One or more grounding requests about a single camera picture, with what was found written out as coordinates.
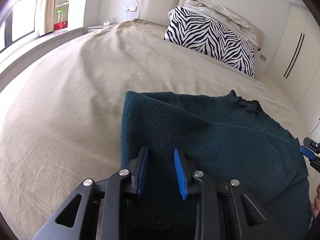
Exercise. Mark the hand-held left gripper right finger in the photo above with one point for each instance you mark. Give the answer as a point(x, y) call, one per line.
point(180, 172)

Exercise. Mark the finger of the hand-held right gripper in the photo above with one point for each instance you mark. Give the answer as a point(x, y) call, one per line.
point(304, 152)
point(311, 143)

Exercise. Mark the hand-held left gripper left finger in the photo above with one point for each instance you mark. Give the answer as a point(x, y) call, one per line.
point(142, 172)

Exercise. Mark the dark green knit sweater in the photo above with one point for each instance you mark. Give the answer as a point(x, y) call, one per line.
point(225, 150)

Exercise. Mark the person's right hand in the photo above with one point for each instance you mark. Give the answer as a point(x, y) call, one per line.
point(316, 202)

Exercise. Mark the bed with beige sheet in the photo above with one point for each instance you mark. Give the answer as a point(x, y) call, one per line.
point(75, 92)

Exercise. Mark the zebra print pillow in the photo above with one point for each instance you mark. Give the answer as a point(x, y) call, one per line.
point(207, 35)

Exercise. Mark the white nightstand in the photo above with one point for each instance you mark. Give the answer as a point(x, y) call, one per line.
point(96, 28)

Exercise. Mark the tissue box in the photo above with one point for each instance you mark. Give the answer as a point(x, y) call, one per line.
point(107, 22)

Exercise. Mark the crumpled white duvet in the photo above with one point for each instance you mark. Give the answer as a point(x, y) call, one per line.
point(225, 12)

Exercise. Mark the red box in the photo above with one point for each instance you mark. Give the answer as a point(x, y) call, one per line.
point(60, 26)

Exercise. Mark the beige padded headboard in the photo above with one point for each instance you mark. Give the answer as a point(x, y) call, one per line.
point(155, 2)

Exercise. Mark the clear container with green lid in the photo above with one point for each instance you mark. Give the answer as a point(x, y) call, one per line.
point(61, 16)

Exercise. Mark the beige curtain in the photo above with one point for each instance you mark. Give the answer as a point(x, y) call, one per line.
point(45, 7)

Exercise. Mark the small beige wall socket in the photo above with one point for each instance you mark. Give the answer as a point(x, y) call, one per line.
point(262, 57)

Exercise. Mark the white wall socket panel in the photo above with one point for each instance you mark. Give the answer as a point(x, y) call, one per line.
point(130, 8)

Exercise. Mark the white wall shelf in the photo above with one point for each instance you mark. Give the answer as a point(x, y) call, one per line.
point(63, 3)

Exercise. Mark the window with dark frame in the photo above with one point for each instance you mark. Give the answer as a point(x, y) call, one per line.
point(17, 27)

